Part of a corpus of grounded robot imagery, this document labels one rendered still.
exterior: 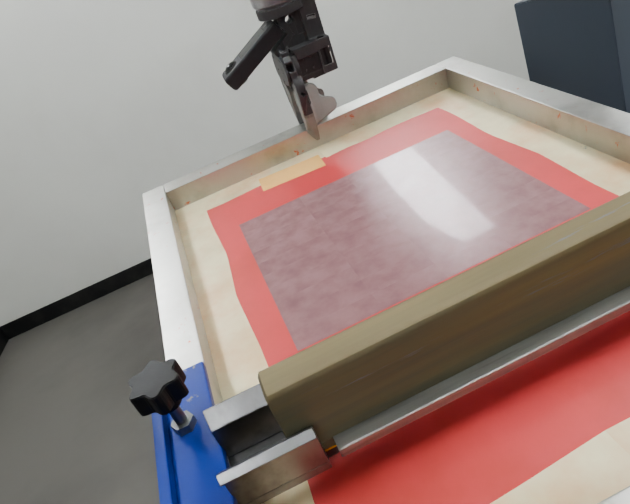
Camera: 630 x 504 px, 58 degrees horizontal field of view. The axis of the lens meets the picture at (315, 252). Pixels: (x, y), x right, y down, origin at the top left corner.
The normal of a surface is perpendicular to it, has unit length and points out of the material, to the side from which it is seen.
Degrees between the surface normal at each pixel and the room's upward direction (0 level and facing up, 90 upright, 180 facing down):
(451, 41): 90
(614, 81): 90
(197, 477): 9
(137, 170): 90
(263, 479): 100
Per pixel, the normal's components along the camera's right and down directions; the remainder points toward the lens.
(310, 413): 0.31, 0.46
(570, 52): -0.79, 0.50
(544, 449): -0.31, -0.78
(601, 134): -0.90, 0.42
